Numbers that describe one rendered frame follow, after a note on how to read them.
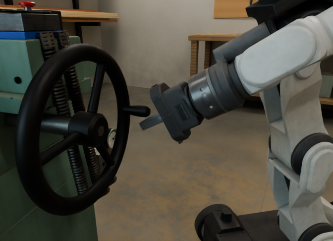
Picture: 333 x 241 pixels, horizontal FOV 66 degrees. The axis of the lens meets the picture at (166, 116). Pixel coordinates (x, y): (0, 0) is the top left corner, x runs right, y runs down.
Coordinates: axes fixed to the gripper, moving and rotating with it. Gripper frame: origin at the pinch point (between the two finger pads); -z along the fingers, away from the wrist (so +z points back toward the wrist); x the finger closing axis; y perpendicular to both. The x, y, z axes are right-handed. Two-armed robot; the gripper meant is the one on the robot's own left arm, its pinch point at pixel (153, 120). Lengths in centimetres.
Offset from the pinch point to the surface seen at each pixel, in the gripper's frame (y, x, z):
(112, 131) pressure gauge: -15.3, 0.6, -22.2
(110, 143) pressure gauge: -13.8, -2.2, -23.8
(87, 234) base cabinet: -7, -24, -44
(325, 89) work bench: -256, -76, 58
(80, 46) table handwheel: 12.7, 16.5, 1.7
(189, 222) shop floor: -62, -64, -44
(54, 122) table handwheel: 12.8, 8.6, -10.7
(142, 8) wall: -325, 120, -103
